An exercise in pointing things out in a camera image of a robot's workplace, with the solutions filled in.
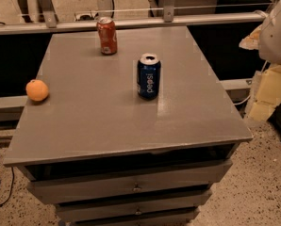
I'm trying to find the white cable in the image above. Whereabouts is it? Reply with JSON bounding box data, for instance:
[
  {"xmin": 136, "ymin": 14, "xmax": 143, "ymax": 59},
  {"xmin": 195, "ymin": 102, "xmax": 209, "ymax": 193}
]
[{"xmin": 233, "ymin": 59, "xmax": 269, "ymax": 106}]

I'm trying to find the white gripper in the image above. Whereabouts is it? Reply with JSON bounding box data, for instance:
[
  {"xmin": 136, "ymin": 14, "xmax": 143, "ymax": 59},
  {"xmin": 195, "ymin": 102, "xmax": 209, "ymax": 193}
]
[{"xmin": 239, "ymin": 0, "xmax": 281, "ymax": 121}]

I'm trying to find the grey drawer cabinet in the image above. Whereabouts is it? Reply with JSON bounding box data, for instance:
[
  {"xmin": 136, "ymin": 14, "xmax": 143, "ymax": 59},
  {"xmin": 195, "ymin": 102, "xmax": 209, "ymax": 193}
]
[{"xmin": 4, "ymin": 26, "xmax": 252, "ymax": 226}]

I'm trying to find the orange fruit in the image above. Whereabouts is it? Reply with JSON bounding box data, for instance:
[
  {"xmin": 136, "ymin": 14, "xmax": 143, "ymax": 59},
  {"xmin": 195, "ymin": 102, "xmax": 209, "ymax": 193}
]
[{"xmin": 25, "ymin": 79, "xmax": 49, "ymax": 102}]

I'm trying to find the blue pepsi can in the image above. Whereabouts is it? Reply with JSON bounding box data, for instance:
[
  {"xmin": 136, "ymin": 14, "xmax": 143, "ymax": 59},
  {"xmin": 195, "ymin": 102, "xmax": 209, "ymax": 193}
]
[{"xmin": 137, "ymin": 53, "xmax": 161, "ymax": 100}]

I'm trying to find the grey metal rail frame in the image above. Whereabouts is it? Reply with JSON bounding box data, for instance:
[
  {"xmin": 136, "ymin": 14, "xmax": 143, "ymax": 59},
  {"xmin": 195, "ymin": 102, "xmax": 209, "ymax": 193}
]
[{"xmin": 0, "ymin": 0, "xmax": 279, "ymax": 35}]

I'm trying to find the orange soda can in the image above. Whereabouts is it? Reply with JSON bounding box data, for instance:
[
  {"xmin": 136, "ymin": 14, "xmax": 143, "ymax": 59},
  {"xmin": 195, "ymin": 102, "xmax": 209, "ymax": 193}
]
[{"xmin": 96, "ymin": 17, "xmax": 118, "ymax": 55}]

